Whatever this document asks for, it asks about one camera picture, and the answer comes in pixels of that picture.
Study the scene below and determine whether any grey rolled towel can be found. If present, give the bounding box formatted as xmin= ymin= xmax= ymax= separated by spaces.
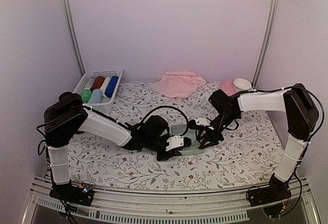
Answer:
xmin=84 ymin=78 xmax=95 ymax=90

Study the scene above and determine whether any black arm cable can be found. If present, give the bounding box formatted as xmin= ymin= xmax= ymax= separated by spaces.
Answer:
xmin=139 ymin=105 xmax=190 ymax=136
xmin=196 ymin=87 xmax=324 ymax=142

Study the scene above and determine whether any green rolled towel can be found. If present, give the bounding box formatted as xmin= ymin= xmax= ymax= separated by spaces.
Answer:
xmin=81 ymin=89 xmax=92 ymax=103

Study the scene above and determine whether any pink plate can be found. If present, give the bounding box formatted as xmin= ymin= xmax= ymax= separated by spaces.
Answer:
xmin=220 ymin=80 xmax=237 ymax=96

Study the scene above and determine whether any white rolled towel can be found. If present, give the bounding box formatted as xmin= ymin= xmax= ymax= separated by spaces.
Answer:
xmin=100 ymin=77 xmax=111 ymax=97

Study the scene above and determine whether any black cylinder cup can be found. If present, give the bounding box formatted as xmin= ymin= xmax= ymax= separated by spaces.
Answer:
xmin=58 ymin=92 xmax=74 ymax=104

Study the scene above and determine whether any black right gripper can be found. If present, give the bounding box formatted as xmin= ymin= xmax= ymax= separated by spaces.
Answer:
xmin=197 ymin=110 xmax=239 ymax=149

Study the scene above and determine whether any green towel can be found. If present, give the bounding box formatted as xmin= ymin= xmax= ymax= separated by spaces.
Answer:
xmin=170 ymin=124 xmax=205 ymax=156
xmin=81 ymin=89 xmax=92 ymax=103

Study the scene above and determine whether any red rolled towel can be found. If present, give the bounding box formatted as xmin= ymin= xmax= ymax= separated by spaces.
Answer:
xmin=90 ymin=76 xmax=106 ymax=91

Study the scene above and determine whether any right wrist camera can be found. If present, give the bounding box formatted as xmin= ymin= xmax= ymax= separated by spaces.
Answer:
xmin=188 ymin=118 xmax=214 ymax=130

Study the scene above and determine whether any light blue rolled towel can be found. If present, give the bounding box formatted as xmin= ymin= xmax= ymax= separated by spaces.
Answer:
xmin=88 ymin=89 xmax=103 ymax=104

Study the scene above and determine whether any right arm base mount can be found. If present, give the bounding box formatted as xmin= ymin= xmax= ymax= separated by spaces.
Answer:
xmin=245 ymin=178 xmax=302 ymax=219

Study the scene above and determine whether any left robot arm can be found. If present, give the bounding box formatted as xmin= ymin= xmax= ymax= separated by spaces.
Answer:
xmin=37 ymin=92 xmax=187 ymax=200

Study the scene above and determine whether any left aluminium frame post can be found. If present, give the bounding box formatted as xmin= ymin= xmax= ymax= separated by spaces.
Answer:
xmin=61 ymin=0 xmax=85 ymax=75

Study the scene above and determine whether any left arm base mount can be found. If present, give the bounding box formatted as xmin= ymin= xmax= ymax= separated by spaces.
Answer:
xmin=49 ymin=183 xmax=94 ymax=207

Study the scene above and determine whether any white plastic basket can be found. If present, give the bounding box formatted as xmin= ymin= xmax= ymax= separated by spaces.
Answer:
xmin=73 ymin=68 xmax=124 ymax=114

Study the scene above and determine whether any white bowl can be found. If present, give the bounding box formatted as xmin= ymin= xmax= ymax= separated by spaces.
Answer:
xmin=233 ymin=78 xmax=252 ymax=92

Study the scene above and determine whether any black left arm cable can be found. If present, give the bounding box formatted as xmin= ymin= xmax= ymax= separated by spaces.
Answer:
xmin=139 ymin=105 xmax=190 ymax=136

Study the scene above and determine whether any right aluminium frame post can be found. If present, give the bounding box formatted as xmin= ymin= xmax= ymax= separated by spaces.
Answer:
xmin=252 ymin=0 xmax=279 ymax=87

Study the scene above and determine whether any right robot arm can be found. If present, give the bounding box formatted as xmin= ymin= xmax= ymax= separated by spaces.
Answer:
xmin=189 ymin=83 xmax=325 ymax=201

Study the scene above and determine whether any front aluminium rail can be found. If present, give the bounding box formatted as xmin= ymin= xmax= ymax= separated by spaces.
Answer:
xmin=22 ymin=177 xmax=323 ymax=223

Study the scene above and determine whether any aluminium frame post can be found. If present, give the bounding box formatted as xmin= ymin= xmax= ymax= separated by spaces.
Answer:
xmin=252 ymin=0 xmax=279 ymax=87
xmin=61 ymin=0 xmax=85 ymax=75

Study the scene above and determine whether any pink towel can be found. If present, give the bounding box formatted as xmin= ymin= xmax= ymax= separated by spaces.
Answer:
xmin=151 ymin=71 xmax=207 ymax=98

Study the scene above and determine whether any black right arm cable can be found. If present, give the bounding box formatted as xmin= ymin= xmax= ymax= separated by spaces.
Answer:
xmin=196 ymin=87 xmax=324 ymax=142

